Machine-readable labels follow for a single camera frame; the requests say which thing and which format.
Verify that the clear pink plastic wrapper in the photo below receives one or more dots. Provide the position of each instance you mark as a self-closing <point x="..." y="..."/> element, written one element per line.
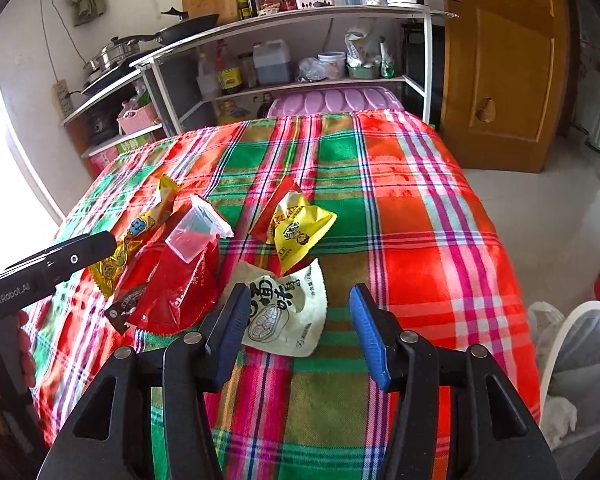
<point x="201" y="225"/>

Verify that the dark liquid plastic jug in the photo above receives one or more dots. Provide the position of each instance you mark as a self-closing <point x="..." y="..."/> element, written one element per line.
<point x="272" y="62"/>

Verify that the black coffee stick wrapper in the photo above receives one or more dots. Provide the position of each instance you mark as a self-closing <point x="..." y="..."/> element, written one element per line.
<point x="119" y="312"/>

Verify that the red snack wrapper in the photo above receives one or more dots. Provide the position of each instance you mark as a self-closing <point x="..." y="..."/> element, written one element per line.
<point x="178" y="295"/>

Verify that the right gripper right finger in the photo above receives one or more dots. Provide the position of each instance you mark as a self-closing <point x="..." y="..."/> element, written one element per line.
<point x="493" y="434"/>

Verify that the gold snack wrapper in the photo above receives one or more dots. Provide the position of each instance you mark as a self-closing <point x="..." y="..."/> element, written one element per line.
<point x="107" y="272"/>

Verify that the yellow snack wrapper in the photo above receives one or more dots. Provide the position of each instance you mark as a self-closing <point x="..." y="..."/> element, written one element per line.
<point x="292" y="224"/>

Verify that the white bag-lined trash bin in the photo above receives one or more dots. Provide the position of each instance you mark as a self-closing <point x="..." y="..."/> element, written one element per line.
<point x="567" y="355"/>

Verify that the white peanut snack wrapper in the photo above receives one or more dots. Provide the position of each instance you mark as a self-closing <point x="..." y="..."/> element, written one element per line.
<point x="287" y="314"/>

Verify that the plaid tablecloth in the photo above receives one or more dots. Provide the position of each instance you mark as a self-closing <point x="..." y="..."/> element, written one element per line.
<point x="408" y="226"/>

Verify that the black frying pan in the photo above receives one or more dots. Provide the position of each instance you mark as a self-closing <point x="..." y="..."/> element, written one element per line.
<point x="172" y="34"/>

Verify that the left hand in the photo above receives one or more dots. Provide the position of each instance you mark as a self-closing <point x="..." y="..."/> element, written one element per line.
<point x="26" y="359"/>

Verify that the pink woven basket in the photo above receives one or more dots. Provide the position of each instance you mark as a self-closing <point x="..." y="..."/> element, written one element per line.
<point x="131" y="121"/>

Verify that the soy sauce bottle yellow label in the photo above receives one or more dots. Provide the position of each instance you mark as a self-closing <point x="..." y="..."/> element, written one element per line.
<point x="227" y="69"/>

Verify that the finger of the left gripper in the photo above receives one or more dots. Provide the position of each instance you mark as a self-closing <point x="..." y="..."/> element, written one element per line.
<point x="69" y="256"/>

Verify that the metal kitchen shelf unit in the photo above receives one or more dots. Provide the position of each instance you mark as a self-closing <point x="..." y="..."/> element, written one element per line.
<point x="296" y="62"/>

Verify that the wooden door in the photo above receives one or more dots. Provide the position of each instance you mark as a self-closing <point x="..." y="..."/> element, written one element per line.
<point x="506" y="72"/>

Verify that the steel steamer pot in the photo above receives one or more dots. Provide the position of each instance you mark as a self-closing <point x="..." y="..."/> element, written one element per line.
<point x="114" y="54"/>

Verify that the green milk carton box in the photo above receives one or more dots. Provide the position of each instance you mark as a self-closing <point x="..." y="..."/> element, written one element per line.
<point x="100" y="159"/>

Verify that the purple lid storage bin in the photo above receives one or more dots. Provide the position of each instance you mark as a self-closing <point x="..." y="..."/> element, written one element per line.
<point x="334" y="100"/>

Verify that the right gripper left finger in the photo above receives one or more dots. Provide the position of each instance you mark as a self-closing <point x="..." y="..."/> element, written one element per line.
<point x="108" y="433"/>

